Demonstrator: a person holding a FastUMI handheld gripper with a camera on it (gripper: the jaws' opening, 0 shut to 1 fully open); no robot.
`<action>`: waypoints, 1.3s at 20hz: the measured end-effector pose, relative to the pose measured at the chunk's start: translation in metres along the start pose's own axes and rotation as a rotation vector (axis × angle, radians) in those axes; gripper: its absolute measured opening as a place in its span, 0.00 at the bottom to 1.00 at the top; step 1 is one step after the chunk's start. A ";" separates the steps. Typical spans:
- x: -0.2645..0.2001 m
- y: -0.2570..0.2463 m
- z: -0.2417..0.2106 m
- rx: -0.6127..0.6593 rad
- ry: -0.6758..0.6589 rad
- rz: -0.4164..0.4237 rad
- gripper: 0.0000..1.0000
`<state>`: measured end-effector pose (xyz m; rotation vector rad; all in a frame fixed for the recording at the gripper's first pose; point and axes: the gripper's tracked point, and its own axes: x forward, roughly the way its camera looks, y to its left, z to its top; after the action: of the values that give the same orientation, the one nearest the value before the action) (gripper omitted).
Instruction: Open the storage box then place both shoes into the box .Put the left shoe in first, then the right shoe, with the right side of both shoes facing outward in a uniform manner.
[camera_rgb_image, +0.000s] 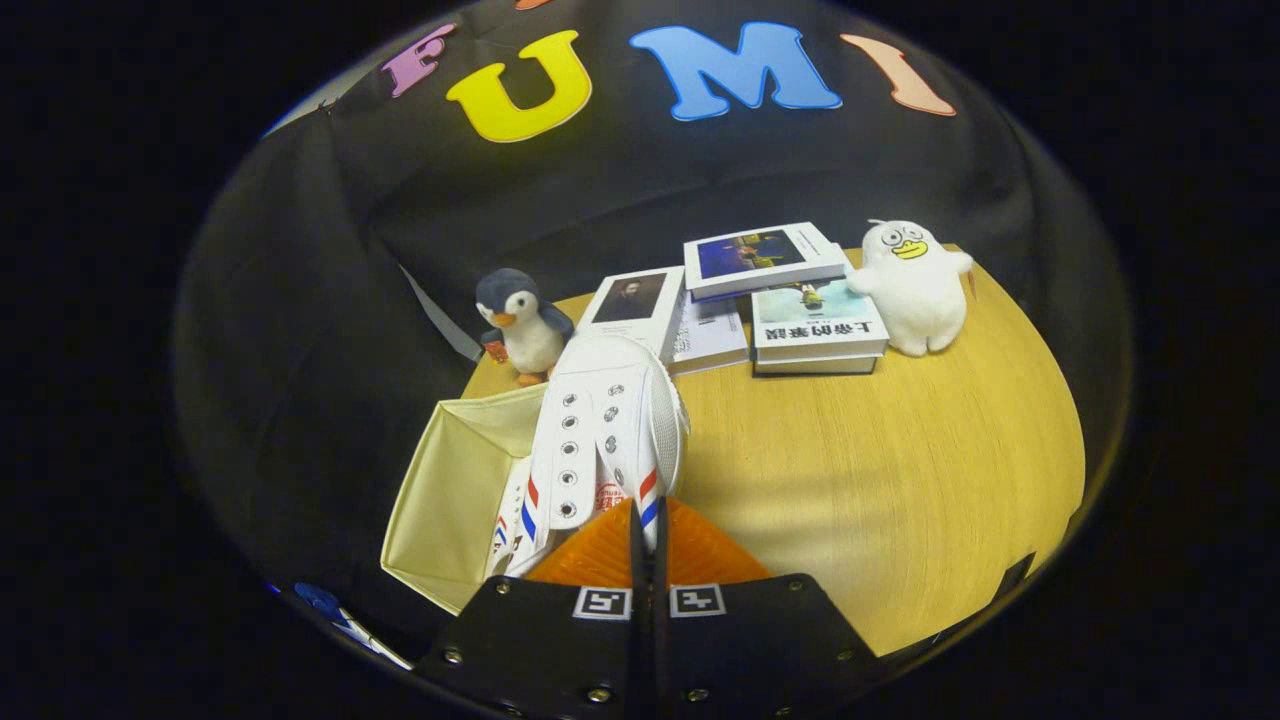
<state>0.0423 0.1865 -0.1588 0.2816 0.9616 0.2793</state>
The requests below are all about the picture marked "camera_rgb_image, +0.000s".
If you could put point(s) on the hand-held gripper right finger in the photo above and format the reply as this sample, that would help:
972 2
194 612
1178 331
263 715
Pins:
760 640

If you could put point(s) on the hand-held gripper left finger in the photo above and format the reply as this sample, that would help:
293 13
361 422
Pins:
540 640

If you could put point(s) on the white canvas shoe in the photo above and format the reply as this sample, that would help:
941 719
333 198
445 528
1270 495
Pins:
610 420
508 530

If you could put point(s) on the cream fabric storage box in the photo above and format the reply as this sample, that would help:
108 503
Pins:
450 500

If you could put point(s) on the white and blue device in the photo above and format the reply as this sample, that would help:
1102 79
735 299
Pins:
340 615

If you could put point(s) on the penguin plush toy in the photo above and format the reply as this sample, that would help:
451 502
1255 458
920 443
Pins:
530 335

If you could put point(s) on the white text-covered book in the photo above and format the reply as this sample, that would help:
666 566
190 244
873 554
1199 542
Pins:
708 335

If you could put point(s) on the book with pale green cover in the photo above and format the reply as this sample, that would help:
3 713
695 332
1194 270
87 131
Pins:
815 325

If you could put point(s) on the book with portrait cover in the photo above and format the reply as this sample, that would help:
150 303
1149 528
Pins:
630 305

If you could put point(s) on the black backdrop cloth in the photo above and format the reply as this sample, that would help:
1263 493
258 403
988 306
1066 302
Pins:
300 350

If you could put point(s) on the white duck plush toy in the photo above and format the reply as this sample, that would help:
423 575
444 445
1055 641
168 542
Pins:
915 295

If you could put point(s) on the book with blue picture cover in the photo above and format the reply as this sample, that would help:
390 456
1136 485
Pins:
765 255

